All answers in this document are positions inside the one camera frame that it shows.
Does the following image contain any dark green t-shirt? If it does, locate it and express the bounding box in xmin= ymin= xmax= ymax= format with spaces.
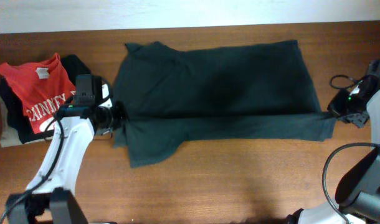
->
xmin=113 ymin=40 xmax=335 ymax=168

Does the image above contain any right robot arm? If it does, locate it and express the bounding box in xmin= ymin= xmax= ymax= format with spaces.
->
xmin=283 ymin=59 xmax=380 ymax=224

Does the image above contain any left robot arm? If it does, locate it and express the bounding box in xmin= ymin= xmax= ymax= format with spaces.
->
xmin=0 ymin=74 xmax=125 ymax=224

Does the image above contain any red folded t-shirt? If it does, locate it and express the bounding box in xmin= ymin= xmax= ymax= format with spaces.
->
xmin=0 ymin=54 xmax=75 ymax=134

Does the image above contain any black folded t-shirt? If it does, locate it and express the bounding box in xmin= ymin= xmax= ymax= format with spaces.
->
xmin=0 ymin=55 xmax=91 ymax=147

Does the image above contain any beige folded t-shirt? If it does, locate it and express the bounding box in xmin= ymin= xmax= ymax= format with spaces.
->
xmin=0 ymin=94 xmax=54 ymax=147

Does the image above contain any right black cable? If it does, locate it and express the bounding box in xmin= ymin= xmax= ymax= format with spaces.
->
xmin=321 ymin=73 xmax=380 ymax=224

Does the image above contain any black cable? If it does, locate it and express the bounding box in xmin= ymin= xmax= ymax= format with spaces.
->
xmin=0 ymin=77 xmax=115 ymax=224
xmin=321 ymin=73 xmax=380 ymax=224

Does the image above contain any left black cable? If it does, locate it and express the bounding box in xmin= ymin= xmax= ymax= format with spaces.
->
xmin=0 ymin=77 xmax=115 ymax=224

